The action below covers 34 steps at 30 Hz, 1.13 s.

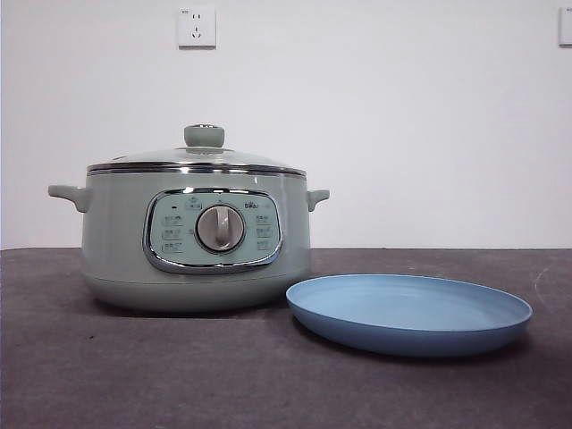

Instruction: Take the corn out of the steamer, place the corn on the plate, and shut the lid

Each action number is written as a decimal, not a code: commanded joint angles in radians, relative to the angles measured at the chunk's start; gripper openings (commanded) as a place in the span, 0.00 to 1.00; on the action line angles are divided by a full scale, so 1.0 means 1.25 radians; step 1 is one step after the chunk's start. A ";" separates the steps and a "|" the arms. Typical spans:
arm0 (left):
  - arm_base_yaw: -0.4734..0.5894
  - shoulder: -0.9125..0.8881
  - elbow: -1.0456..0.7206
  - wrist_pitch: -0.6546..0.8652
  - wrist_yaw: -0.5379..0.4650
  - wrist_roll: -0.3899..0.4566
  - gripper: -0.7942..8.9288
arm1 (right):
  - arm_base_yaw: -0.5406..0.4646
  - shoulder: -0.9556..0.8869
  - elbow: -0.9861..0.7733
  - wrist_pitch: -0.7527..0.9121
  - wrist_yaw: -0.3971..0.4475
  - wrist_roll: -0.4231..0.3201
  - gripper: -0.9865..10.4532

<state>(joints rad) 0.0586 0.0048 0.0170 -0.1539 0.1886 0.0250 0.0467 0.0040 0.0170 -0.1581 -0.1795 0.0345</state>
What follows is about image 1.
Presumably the glass lid with round knob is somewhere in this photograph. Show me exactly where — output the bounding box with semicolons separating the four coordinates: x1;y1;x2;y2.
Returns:
86;124;308;176

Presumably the blue round plate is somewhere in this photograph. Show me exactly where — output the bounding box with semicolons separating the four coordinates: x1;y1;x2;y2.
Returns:
285;273;534;358

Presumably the pale green electric steamer pot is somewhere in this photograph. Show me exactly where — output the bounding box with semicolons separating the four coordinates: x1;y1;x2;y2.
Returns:
47;167;331;313

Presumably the white wall power socket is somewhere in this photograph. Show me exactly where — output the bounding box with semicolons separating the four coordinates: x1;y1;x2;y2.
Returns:
178;6;217;50

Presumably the white wall switch plate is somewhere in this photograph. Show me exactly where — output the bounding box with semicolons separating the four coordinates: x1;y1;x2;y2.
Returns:
558;7;572;47

